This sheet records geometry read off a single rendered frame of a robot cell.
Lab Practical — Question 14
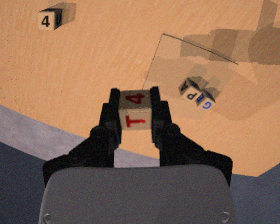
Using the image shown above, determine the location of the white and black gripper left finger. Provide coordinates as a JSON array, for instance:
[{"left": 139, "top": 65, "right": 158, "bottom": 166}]
[{"left": 42, "top": 88, "right": 122, "bottom": 188}]

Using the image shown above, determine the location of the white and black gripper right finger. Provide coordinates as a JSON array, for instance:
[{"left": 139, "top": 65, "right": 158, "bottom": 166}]
[{"left": 150, "top": 86, "right": 233, "bottom": 188}]

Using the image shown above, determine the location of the tan flat mat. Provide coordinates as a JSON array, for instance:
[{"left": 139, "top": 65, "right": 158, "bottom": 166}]
[{"left": 142, "top": 34, "right": 238, "bottom": 120}]

